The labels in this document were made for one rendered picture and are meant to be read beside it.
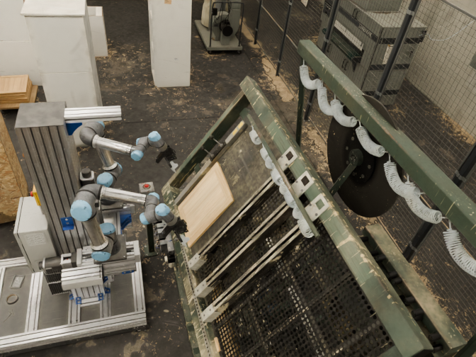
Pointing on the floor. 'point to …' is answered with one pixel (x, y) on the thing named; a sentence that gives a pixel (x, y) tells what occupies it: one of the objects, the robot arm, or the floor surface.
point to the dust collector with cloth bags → (220, 25)
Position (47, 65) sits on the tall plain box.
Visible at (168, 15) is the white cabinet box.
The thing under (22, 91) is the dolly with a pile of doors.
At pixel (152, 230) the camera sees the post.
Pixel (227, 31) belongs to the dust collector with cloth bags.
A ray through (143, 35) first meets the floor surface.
